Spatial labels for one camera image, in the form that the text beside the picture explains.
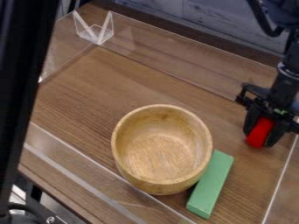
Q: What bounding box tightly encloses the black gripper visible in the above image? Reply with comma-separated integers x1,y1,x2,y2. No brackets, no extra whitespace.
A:
235,83,299,147

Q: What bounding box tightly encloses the red plush strawberry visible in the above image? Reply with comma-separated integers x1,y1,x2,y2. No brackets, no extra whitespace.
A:
246,111,286,148

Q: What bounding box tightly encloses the green rectangular block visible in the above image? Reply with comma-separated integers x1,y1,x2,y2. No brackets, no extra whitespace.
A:
186,150,234,220

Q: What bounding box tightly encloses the black metal table mount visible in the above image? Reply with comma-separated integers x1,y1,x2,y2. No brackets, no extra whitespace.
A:
25,184,68,224

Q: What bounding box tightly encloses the clear acrylic front wall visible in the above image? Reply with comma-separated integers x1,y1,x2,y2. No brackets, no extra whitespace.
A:
20,124,195,224

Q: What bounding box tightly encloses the wooden bowl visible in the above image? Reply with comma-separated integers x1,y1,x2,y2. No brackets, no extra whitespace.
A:
111,104,212,195

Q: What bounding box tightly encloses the clear acrylic corner bracket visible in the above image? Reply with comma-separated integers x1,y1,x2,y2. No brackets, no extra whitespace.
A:
72,11,115,46

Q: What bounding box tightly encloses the black cable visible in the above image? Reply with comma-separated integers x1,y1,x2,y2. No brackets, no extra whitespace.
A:
7,202,36,224

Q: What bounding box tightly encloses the black foreground pole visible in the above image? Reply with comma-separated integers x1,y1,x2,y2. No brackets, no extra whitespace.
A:
0,0,60,224

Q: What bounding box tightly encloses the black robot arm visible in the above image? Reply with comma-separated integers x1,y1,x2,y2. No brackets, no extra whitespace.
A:
235,0,299,148

